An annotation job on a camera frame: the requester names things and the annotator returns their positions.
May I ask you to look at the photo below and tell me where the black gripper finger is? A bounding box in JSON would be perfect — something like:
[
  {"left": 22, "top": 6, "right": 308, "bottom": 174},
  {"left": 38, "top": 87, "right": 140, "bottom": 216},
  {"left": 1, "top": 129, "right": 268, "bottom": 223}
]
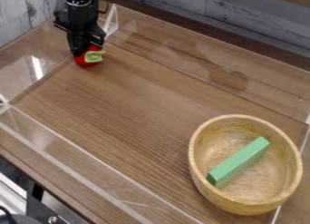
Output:
[
  {"left": 66, "top": 34, "right": 90, "bottom": 56},
  {"left": 89, "top": 36, "right": 104, "bottom": 49}
]

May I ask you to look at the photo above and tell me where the black cable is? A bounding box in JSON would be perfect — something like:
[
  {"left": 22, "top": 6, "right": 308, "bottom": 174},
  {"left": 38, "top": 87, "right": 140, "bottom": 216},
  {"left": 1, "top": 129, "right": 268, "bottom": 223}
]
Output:
[{"left": 0, "top": 205, "right": 17, "bottom": 224}]

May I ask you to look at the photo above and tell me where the green rectangular block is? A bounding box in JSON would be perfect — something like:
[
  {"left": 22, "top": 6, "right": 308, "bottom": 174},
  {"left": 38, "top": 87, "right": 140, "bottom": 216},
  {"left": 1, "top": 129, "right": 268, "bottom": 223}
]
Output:
[{"left": 205, "top": 137, "right": 270, "bottom": 189}]

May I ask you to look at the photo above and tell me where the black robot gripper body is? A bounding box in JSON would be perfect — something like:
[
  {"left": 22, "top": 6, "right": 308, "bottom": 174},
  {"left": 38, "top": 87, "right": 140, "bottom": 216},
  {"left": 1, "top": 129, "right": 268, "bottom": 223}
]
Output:
[{"left": 52, "top": 10, "right": 108, "bottom": 48}]

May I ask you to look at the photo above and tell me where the red plush strawberry toy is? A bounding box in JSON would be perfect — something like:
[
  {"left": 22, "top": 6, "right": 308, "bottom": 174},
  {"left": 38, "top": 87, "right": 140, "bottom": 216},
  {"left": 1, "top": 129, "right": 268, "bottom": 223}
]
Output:
[{"left": 73, "top": 45, "right": 105, "bottom": 66}]

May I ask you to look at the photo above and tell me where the clear acrylic corner bracket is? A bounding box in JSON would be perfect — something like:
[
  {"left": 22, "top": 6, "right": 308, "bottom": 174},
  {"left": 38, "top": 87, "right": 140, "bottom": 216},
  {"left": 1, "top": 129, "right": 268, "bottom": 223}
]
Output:
[{"left": 97, "top": 5, "right": 119, "bottom": 37}]

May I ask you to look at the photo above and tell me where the wooden oval bowl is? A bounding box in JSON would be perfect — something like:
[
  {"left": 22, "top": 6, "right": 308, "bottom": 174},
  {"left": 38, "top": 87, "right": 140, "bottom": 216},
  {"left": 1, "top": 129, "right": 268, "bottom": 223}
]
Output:
[{"left": 187, "top": 114, "right": 303, "bottom": 216}]

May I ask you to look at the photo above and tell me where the clear acrylic table barrier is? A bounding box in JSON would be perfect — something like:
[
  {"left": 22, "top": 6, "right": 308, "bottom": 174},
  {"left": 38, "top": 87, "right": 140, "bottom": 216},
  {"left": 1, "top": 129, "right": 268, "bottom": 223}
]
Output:
[{"left": 0, "top": 94, "right": 201, "bottom": 224}]

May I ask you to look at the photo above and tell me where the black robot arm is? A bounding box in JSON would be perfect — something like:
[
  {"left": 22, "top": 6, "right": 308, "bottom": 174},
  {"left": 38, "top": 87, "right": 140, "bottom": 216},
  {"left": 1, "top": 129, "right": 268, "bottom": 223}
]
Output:
[{"left": 53, "top": 0, "right": 109, "bottom": 57}]

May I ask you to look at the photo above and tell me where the black metal table frame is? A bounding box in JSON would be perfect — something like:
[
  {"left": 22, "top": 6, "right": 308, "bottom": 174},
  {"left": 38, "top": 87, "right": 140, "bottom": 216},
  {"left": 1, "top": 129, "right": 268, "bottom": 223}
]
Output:
[{"left": 0, "top": 157, "right": 88, "bottom": 224}]

